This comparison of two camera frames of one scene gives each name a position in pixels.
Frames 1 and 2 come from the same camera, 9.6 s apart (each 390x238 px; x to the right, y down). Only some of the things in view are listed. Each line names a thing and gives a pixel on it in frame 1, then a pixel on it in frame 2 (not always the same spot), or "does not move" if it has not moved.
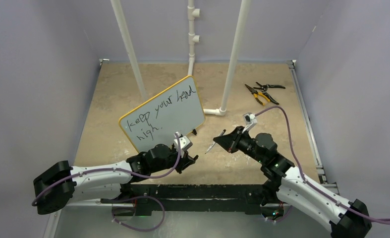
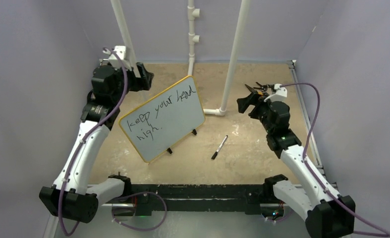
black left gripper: x=184 y=161 to x=144 y=83
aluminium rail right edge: x=332 y=187 does not move
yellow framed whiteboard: x=177 y=109 does not move
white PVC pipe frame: x=193 y=12 does not move
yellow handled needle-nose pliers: x=255 y=93 does not move
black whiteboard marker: x=213 y=143 to x=215 y=154
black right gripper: x=230 y=142 to x=252 y=99
